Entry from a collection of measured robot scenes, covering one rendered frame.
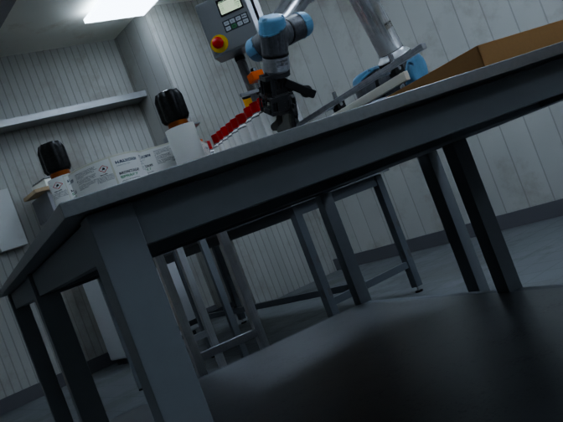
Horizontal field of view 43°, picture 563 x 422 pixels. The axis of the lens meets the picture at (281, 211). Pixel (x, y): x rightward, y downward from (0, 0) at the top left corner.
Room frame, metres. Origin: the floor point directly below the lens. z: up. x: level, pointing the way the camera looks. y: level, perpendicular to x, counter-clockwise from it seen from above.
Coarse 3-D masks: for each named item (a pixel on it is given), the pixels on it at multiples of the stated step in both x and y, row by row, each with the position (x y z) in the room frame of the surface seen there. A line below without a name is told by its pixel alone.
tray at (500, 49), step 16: (528, 32) 1.24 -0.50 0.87; (544, 32) 1.25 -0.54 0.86; (560, 32) 1.27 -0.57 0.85; (480, 48) 1.19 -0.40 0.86; (496, 48) 1.20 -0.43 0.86; (512, 48) 1.22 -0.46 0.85; (528, 48) 1.23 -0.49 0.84; (448, 64) 1.26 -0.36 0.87; (464, 64) 1.23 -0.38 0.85; (480, 64) 1.19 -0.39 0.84; (416, 80) 1.35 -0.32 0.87; (432, 80) 1.31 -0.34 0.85
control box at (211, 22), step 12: (216, 0) 2.37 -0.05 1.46; (204, 12) 2.38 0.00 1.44; (216, 12) 2.37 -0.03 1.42; (240, 12) 2.36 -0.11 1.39; (204, 24) 2.38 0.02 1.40; (216, 24) 2.37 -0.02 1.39; (252, 24) 2.35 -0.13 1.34; (216, 36) 2.37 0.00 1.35; (228, 36) 2.37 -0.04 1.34; (240, 36) 2.36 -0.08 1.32; (228, 48) 2.37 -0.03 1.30; (240, 48) 2.37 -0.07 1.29
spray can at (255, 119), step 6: (252, 102) 2.24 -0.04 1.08; (252, 108) 2.24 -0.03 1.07; (258, 108) 2.24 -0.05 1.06; (252, 114) 2.26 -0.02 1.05; (258, 114) 2.23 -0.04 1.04; (252, 120) 2.25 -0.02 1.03; (258, 120) 2.23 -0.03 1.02; (258, 126) 2.24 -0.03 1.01; (258, 132) 2.24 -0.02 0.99; (264, 132) 2.23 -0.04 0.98; (258, 138) 2.26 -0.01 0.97
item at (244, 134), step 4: (236, 116) 2.37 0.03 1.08; (240, 116) 2.37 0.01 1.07; (244, 116) 2.37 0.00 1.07; (236, 120) 2.38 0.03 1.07; (240, 120) 2.37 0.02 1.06; (244, 120) 2.37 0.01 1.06; (240, 124) 2.37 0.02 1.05; (244, 124) 2.37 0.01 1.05; (240, 128) 2.36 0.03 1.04; (244, 128) 2.36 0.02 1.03; (240, 132) 2.37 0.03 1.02; (244, 132) 2.36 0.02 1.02; (248, 132) 2.36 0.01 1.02; (240, 136) 2.37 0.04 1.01; (244, 136) 2.36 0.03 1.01; (248, 136) 2.36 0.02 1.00; (244, 140) 2.36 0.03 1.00; (248, 140) 2.36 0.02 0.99
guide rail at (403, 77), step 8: (392, 80) 1.56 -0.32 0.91; (400, 80) 1.53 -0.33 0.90; (376, 88) 1.61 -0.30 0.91; (384, 88) 1.59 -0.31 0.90; (392, 88) 1.57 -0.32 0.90; (368, 96) 1.65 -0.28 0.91; (376, 96) 1.62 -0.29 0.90; (352, 104) 1.72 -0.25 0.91; (360, 104) 1.69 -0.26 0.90; (336, 112) 1.79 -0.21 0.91
